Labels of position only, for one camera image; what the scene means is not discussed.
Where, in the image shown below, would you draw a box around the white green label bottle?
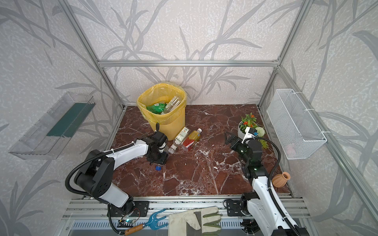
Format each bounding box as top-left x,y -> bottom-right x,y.
168,127 -> 190,154

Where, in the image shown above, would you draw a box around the green plastic bottle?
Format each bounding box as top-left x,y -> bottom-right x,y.
146,103 -> 166,115

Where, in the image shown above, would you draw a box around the yellow liquid bottle red label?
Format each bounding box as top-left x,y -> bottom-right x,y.
182,128 -> 202,151

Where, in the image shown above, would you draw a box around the small clear grey bottle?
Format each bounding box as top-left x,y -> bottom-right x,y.
161,96 -> 181,115

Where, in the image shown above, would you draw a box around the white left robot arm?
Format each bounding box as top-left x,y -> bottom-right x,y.
65,124 -> 168,214

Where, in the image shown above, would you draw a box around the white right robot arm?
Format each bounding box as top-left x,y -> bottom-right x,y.
224,131 -> 309,236

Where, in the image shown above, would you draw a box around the yellow ribbed plastic bin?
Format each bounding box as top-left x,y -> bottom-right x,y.
136,83 -> 188,141

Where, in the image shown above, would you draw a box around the yellow bin liner bag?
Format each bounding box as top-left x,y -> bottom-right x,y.
137,82 -> 187,127

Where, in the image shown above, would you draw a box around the potted plant red flowers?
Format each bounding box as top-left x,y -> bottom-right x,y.
238,113 -> 266,139

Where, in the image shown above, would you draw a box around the small terracotta vase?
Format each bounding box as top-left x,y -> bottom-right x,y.
272,172 -> 291,188

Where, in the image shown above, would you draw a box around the white green work glove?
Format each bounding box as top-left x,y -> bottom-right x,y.
168,206 -> 222,236

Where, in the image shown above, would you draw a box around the blue garden hand fork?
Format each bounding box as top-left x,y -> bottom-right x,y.
124,209 -> 168,236

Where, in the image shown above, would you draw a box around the green circuit board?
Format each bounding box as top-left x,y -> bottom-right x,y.
117,219 -> 137,228

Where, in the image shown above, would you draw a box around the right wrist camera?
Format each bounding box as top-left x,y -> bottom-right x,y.
243,127 -> 258,142

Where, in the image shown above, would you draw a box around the white wire mesh basket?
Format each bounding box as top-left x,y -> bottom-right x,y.
267,89 -> 327,160

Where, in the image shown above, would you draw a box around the clear wall shelf green mat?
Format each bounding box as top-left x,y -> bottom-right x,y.
9,92 -> 95,160

